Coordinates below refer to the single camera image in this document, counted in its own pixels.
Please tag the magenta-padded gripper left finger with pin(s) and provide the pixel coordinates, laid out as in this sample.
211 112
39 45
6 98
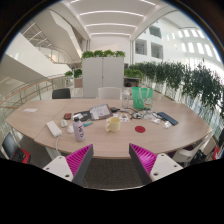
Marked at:
58 165

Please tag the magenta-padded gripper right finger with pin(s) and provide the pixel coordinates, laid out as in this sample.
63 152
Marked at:
165 165

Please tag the lilac drink bottle black cap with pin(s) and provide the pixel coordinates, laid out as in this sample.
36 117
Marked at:
79 131

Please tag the clear plastic water bottle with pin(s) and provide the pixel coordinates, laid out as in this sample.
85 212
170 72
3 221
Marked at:
125 100

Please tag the white chair beside table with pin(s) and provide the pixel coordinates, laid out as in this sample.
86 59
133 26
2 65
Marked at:
190 151

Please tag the white power strip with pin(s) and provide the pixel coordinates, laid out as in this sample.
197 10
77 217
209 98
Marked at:
54 128

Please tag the white computer mouse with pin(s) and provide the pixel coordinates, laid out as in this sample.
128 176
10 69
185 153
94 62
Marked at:
63 123
70 129

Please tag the white plastic packet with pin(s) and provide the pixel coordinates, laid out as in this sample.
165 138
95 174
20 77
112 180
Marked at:
167 124

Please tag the flat round red coaster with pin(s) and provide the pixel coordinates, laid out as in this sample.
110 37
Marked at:
140 129

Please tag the dark blue keyboard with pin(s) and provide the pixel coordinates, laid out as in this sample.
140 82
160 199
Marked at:
167 118

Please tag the small red black box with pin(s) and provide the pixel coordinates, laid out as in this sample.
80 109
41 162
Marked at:
67 116

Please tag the black chair with red seat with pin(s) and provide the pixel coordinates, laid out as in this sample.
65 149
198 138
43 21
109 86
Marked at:
11 146

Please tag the small teal packet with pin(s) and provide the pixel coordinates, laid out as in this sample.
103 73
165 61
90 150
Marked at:
88 124

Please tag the white paper sheet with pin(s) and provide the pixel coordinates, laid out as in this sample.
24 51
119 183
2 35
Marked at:
30 110

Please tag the colourful sticker sheet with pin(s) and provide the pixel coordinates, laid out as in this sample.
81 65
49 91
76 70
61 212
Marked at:
124 117

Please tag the pale yellow mug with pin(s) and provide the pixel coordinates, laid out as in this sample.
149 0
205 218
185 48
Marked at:
114 125

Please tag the tablet in dark case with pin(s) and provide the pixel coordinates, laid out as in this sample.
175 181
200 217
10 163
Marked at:
100 111

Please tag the green tote bag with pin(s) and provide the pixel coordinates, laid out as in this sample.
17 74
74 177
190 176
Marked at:
141 98

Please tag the black office chair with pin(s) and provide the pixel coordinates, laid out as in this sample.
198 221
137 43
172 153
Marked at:
61 93

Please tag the green hedge plant row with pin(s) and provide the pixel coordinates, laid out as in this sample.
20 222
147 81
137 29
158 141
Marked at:
193 83

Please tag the white office chair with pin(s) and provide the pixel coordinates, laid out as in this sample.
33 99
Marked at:
109 93

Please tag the white cabinet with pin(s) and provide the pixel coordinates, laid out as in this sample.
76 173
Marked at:
102 76

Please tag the green plants atop cabinet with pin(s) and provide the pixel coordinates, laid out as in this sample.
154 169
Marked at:
100 53

